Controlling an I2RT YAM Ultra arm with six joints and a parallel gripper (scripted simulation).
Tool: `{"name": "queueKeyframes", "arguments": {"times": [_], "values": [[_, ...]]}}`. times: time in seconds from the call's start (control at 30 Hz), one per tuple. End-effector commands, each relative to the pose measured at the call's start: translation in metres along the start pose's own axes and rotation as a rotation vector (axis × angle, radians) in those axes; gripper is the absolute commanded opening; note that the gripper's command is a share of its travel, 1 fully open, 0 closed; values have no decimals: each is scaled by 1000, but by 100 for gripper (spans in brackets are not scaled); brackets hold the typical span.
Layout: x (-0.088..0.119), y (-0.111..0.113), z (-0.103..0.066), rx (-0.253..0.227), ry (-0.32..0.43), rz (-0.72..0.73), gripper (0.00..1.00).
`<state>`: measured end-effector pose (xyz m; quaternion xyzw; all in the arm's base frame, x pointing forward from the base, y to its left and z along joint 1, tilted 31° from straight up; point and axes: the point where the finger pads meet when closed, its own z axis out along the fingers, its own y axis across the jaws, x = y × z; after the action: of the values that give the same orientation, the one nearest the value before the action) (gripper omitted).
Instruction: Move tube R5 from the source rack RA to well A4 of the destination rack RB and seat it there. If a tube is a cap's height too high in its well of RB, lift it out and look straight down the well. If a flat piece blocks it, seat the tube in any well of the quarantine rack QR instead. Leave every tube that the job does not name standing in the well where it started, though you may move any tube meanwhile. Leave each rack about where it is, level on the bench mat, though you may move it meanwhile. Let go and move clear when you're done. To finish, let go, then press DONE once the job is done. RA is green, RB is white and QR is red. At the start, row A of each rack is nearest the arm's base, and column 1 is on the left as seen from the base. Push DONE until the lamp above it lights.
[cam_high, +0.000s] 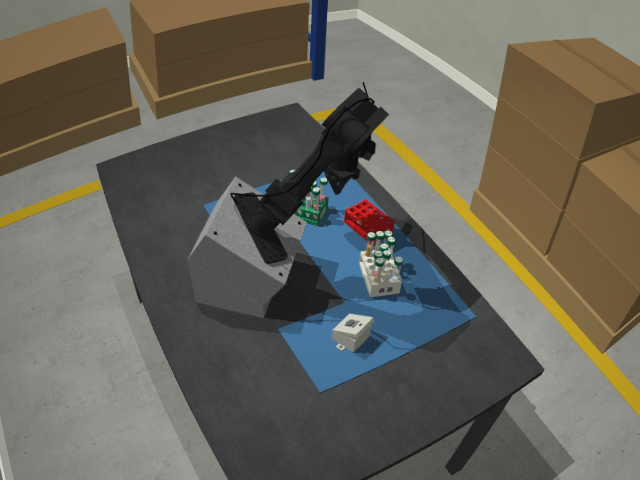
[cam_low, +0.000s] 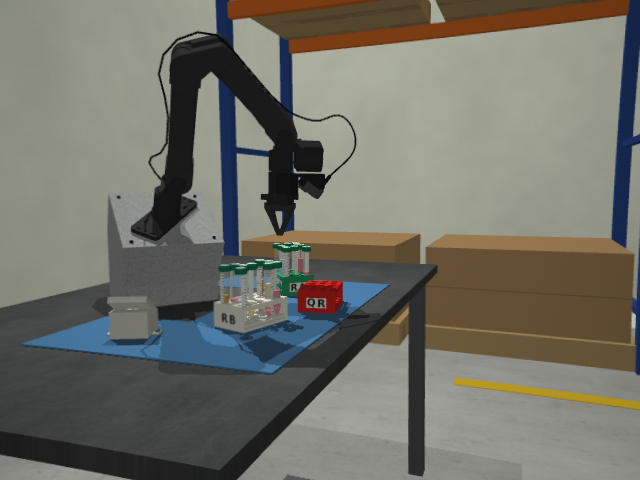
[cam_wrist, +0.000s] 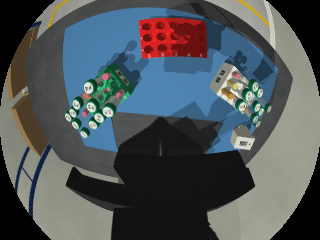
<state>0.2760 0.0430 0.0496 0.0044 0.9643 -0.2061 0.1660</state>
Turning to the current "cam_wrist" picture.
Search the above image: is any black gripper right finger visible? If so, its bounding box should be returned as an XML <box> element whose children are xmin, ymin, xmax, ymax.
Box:
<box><xmin>161</xmin><ymin>117</ymin><xmax>204</xmax><ymax>156</ymax></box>

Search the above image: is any blue bench mat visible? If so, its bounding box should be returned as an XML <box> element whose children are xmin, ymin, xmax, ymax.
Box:
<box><xmin>63</xmin><ymin>7</ymin><xmax>278</xmax><ymax>154</ymax></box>

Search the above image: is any red rack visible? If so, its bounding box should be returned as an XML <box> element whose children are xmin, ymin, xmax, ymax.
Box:
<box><xmin>139</xmin><ymin>18</ymin><xmax>207</xmax><ymax>59</ymax></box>

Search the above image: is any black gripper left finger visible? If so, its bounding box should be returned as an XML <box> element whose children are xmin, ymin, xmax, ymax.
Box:
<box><xmin>117</xmin><ymin>117</ymin><xmax>161</xmax><ymax>156</ymax></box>

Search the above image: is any white test tube rack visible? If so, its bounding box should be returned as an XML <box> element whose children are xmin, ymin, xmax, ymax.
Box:
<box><xmin>209</xmin><ymin>62</ymin><xmax>246</xmax><ymax>107</ymax></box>

